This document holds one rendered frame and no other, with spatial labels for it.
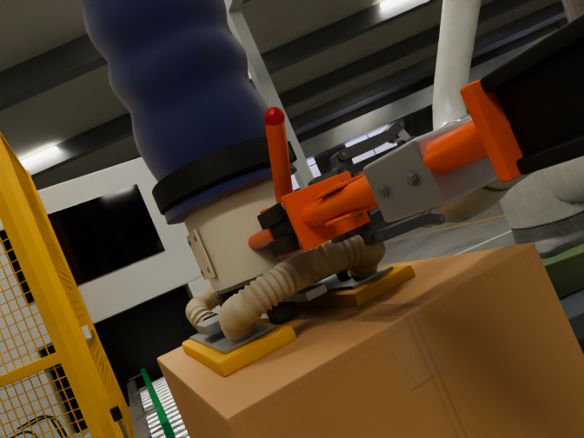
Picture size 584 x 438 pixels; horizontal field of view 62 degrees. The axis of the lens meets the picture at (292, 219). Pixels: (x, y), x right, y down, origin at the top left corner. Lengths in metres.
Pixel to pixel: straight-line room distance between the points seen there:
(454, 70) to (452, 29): 0.06
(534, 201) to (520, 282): 0.51
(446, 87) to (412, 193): 0.55
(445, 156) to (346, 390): 0.26
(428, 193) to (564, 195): 0.81
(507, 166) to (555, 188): 0.86
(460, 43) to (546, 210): 0.41
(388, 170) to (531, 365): 0.34
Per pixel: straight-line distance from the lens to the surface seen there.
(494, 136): 0.25
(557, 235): 1.12
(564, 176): 1.10
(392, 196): 0.34
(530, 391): 0.61
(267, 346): 0.60
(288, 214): 0.49
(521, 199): 1.11
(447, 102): 0.86
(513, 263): 0.61
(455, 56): 0.87
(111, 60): 0.81
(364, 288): 0.65
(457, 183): 0.32
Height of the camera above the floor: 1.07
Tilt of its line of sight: 1 degrees up
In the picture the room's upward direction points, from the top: 23 degrees counter-clockwise
